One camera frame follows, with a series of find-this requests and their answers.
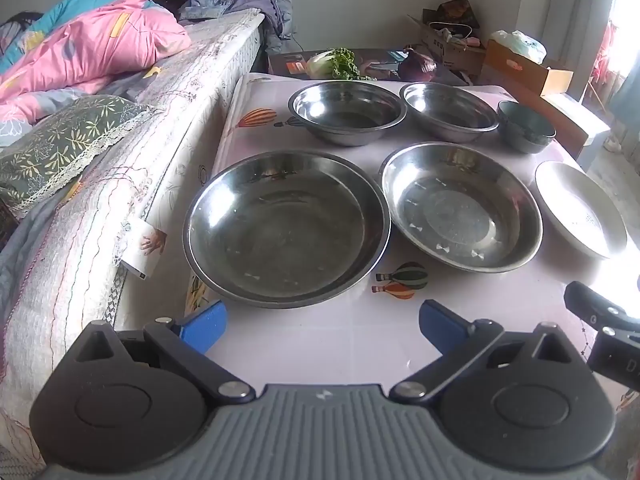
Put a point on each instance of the white quilted mattress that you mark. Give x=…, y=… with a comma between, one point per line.
x=165, y=135

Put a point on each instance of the low wooden cabinet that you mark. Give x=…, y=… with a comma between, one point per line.
x=575, y=120

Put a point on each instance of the pink quilt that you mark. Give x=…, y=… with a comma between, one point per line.
x=85, y=45

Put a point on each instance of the purple cabbage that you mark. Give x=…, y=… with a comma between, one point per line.
x=417, y=66

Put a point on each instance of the medium steel basin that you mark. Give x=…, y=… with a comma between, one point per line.
x=450, y=215

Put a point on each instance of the white ceramic plate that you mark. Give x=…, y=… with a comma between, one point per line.
x=580, y=210

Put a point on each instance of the white plastic bag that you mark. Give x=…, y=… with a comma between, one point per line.
x=520, y=45

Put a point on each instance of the grey bed sheet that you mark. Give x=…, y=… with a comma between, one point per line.
x=20, y=270

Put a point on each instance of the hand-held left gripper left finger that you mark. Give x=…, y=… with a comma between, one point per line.
x=205, y=327

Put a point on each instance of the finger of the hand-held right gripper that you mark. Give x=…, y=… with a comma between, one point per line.
x=590, y=305

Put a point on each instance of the open brown cardboard box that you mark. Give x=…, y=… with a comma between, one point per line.
x=440, y=50

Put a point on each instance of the orange cardboard box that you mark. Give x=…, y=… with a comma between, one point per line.
x=520, y=72

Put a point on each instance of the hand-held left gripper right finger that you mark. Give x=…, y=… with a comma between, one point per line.
x=442, y=327

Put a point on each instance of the napa cabbage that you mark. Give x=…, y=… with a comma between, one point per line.
x=330, y=65

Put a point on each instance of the pink balloon print tablecloth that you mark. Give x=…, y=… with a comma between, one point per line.
x=350, y=325

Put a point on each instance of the white paper tag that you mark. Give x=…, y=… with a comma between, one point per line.
x=142, y=247

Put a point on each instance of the large steel basin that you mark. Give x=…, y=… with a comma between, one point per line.
x=280, y=240

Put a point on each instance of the dark printed bag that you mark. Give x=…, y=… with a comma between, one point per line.
x=455, y=10

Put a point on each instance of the blue towel with circles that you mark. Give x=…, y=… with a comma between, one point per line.
x=627, y=105

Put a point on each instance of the red hanging cloth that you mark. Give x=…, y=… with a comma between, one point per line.
x=605, y=50

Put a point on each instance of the dark ceramic bowl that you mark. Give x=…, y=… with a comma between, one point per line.
x=525, y=130

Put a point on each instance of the grey clothing heap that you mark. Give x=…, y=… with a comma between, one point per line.
x=250, y=2

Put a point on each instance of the small steel bowl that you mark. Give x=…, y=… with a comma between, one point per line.
x=345, y=110
x=450, y=110

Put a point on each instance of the green floral pillow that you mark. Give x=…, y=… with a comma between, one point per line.
x=60, y=145

